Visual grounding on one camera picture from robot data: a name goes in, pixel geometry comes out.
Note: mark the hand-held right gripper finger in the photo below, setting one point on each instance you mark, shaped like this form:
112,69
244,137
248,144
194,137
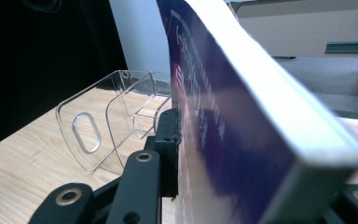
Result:
169,149

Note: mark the white panel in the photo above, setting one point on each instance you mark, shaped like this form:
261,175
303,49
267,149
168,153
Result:
140,34

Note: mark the black curtain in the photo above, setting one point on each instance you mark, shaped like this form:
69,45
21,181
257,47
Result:
43,62

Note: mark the light wooden cabinet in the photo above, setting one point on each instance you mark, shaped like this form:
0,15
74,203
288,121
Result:
307,31

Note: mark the thick purple glossy magazine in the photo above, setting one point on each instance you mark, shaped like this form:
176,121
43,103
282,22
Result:
248,130

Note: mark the clear acrylic file organizer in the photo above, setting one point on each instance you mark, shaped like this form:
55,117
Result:
87,137

